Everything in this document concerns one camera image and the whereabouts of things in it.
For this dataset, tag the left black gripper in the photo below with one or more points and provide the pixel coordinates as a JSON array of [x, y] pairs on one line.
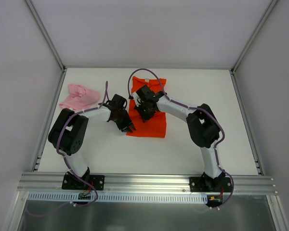
[[124, 122]]

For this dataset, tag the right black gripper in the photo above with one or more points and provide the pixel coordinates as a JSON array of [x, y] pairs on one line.
[[146, 112]]

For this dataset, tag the orange t shirt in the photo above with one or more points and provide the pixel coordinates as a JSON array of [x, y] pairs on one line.
[[156, 127]]

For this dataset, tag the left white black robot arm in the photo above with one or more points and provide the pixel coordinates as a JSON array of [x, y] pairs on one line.
[[67, 136]]

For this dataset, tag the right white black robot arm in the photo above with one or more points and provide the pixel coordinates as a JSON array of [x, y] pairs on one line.
[[202, 125]]

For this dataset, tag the pink t shirt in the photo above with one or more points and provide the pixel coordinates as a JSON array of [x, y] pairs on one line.
[[80, 97]]

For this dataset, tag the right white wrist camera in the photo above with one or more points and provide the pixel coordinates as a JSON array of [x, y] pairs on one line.
[[134, 96]]

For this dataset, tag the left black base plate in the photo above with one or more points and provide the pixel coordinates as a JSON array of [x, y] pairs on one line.
[[70, 182]]

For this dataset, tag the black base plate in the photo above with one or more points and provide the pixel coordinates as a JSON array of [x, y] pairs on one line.
[[207, 185], [70, 182]]

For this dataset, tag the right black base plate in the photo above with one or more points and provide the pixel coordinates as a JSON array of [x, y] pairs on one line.
[[207, 185]]

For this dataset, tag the aluminium mounting rail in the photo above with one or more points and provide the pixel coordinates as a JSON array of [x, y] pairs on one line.
[[147, 183]]

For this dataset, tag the white slotted cable duct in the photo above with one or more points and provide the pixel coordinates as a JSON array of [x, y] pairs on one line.
[[111, 197]]

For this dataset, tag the left aluminium frame post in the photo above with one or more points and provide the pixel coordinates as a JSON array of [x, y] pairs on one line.
[[38, 21]]

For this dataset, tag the aluminium frame post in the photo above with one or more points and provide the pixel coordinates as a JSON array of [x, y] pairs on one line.
[[38, 21], [263, 19]]

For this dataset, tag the right aluminium frame post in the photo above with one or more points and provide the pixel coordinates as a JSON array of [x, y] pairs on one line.
[[263, 19]]

